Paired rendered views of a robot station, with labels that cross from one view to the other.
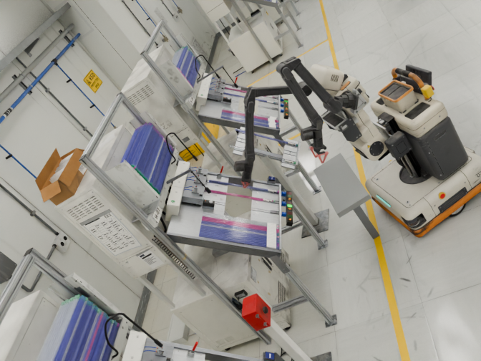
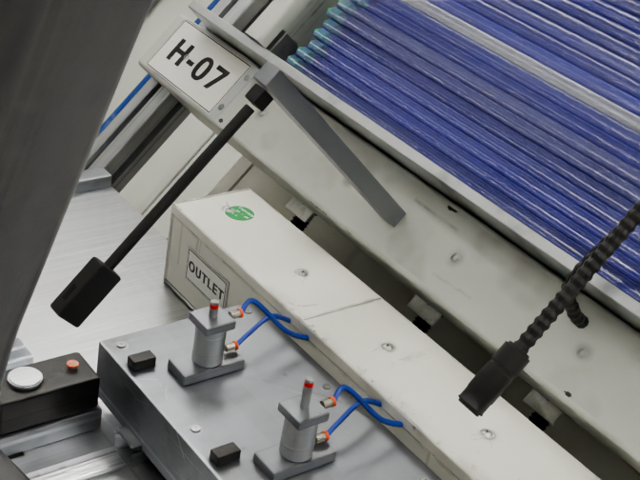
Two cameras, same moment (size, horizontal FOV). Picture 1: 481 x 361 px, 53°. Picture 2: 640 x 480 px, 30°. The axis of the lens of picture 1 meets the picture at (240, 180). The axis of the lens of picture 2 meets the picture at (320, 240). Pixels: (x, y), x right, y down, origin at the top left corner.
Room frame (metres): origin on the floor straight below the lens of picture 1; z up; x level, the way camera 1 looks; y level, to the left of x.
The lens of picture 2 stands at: (3.11, -0.54, 1.25)
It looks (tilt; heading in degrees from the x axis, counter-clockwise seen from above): 2 degrees up; 105
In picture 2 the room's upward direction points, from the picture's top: 41 degrees clockwise
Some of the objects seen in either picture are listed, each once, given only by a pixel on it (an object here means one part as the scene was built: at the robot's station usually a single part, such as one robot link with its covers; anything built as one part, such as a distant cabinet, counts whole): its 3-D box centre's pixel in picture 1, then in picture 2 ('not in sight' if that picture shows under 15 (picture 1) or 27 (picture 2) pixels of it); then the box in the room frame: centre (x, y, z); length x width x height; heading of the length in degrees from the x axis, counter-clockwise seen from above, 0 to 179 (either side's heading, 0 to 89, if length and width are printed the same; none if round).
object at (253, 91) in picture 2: not in sight; (259, 97); (2.81, 0.20, 1.33); 0.01 x 0.01 x 0.01; 65
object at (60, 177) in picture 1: (76, 157); not in sight; (2.99, 0.70, 1.82); 0.68 x 0.30 x 0.20; 155
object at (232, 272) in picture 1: (236, 282); not in sight; (2.96, 0.52, 0.31); 0.70 x 0.65 x 0.62; 155
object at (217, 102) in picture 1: (243, 138); not in sight; (4.21, -0.27, 0.65); 1.01 x 0.73 x 1.29; 65
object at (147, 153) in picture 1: (147, 159); (615, 101); (2.97, 0.38, 1.52); 0.51 x 0.13 x 0.27; 155
